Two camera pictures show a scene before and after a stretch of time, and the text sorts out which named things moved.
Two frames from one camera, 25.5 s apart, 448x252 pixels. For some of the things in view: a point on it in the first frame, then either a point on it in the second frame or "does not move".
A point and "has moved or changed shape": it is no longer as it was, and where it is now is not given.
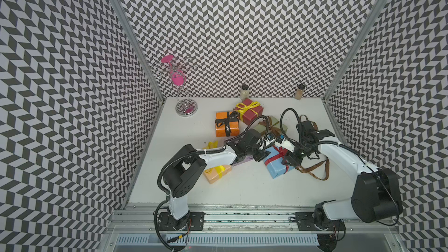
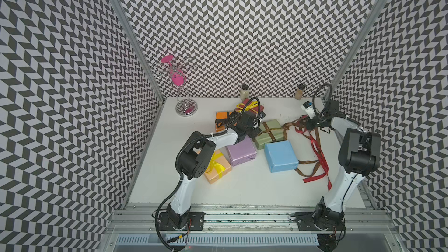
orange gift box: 227,123 does not move
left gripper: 261,155 to 254,133
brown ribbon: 270,126 has moved or changed shape
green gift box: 274,128 does not move
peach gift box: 214,174 does not move
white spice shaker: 244,92 does not move
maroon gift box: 249,111 does not move
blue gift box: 273,163 has moved or changed shape
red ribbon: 282,152 to 300,128
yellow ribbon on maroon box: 243,108 does not move
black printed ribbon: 233,117 does not move
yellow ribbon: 218,168 does not move
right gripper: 294,160 to 310,125
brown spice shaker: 298,92 does not move
